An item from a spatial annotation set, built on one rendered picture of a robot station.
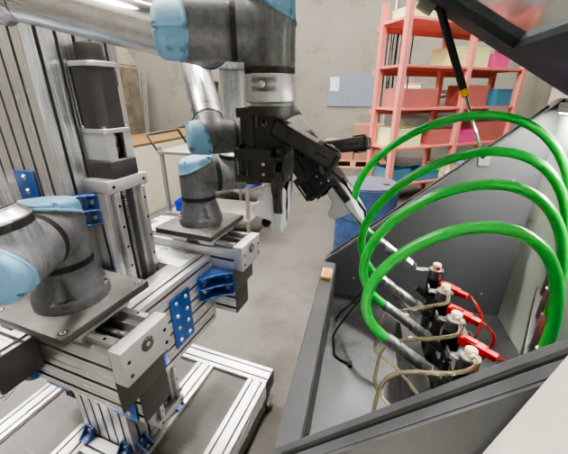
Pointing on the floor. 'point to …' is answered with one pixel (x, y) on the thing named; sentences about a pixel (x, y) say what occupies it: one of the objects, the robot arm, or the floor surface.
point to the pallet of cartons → (357, 153)
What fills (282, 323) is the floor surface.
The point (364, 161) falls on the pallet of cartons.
